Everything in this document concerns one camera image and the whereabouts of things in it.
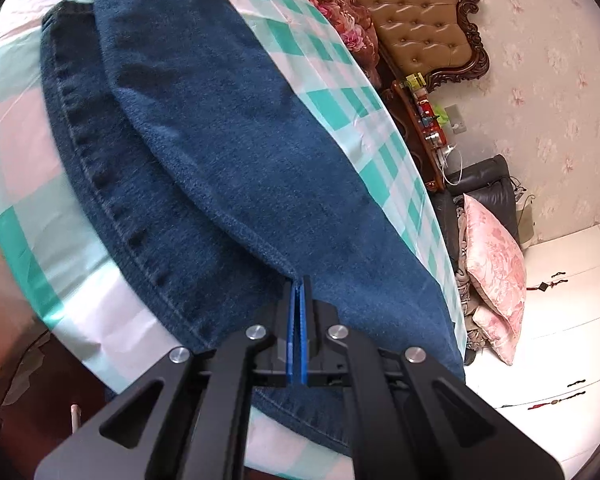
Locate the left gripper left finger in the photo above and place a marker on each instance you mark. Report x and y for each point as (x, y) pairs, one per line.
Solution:
(274, 361)

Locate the teal checked tablecloth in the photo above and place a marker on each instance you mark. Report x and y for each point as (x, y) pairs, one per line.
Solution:
(62, 267)

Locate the blue denim jeans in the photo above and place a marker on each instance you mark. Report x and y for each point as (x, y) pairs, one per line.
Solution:
(212, 186)

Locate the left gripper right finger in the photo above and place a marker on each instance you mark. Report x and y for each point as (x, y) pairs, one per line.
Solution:
(321, 362)

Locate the green item on nightstand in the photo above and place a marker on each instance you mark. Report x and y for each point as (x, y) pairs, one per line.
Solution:
(441, 114)

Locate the pink floral pillow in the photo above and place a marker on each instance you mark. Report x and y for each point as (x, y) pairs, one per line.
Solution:
(498, 275)

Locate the dark wooden nightstand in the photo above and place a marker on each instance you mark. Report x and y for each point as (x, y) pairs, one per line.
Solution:
(403, 110)

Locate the red floral quilt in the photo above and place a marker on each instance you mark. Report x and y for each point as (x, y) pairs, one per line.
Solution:
(356, 29)

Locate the tufted brown headboard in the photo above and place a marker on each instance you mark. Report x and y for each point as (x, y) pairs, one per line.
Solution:
(435, 38)

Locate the wall power socket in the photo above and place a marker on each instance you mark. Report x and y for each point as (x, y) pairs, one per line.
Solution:
(456, 120)

